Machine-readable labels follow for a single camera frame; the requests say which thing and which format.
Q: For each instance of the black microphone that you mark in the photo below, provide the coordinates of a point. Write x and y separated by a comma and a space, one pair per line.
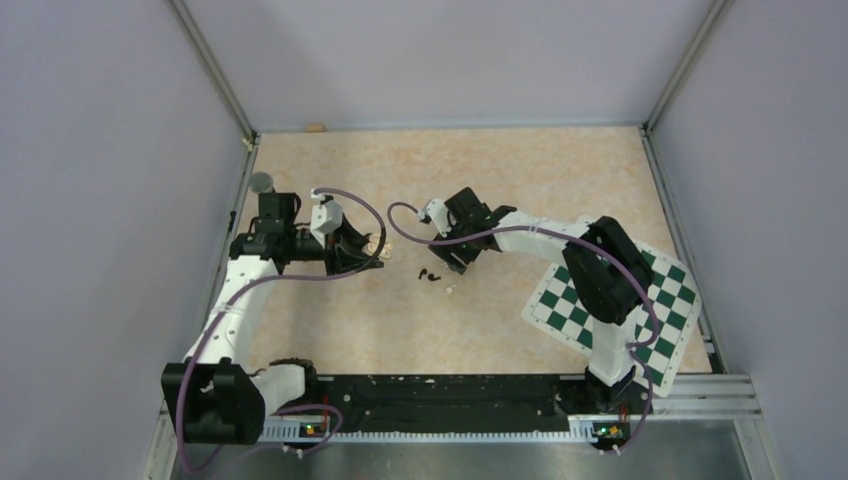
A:
261, 183

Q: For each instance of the green white chessboard mat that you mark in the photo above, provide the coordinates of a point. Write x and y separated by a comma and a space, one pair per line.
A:
554, 308

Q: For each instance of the small wooden piece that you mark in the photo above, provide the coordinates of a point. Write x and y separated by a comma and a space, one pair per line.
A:
315, 128

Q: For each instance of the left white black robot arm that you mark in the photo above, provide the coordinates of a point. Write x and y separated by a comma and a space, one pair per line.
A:
210, 396

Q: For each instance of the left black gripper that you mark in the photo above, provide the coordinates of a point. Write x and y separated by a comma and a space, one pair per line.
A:
343, 251

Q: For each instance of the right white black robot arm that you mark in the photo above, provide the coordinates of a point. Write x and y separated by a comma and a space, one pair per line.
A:
607, 272

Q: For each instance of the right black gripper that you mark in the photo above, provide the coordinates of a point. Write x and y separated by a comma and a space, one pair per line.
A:
454, 263

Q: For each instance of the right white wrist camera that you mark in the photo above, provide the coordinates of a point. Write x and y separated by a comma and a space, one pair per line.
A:
436, 214

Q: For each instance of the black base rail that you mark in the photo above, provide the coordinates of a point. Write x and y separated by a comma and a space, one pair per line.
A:
471, 404

